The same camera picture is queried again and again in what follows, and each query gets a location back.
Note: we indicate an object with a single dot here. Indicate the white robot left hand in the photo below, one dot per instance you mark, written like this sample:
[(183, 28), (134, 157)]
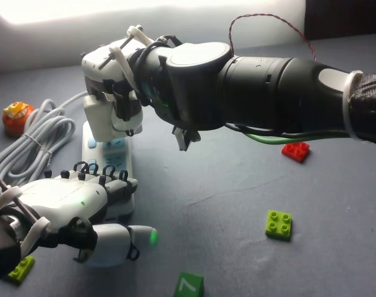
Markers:
[(67, 198)]

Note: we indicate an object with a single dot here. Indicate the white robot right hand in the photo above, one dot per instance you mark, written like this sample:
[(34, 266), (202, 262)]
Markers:
[(98, 62)]

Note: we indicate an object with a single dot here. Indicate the white power adapter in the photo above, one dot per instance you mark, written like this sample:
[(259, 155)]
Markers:
[(96, 119)]

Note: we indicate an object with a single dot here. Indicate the white power strip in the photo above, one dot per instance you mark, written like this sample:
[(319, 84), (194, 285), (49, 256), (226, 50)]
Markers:
[(113, 154)]

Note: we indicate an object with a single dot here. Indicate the lime toy brick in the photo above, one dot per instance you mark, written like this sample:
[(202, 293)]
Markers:
[(279, 227), (21, 271)]

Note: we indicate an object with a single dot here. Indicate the orange round toy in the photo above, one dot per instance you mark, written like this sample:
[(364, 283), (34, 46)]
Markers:
[(16, 122)]

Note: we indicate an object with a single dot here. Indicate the green cube with seven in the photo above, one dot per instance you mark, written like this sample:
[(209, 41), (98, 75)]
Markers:
[(189, 286)]

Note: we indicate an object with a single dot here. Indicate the red toy brick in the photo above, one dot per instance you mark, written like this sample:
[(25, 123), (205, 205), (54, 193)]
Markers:
[(295, 152)]

